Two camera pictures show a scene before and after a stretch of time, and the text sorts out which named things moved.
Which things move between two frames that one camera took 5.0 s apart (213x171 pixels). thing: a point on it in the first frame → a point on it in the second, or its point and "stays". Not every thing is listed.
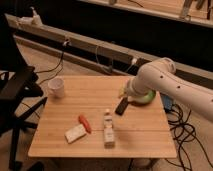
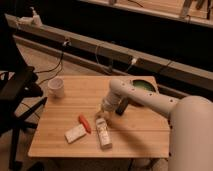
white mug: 56,87 stays
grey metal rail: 36,35 stays
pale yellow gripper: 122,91 → 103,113
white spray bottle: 36,20 stays
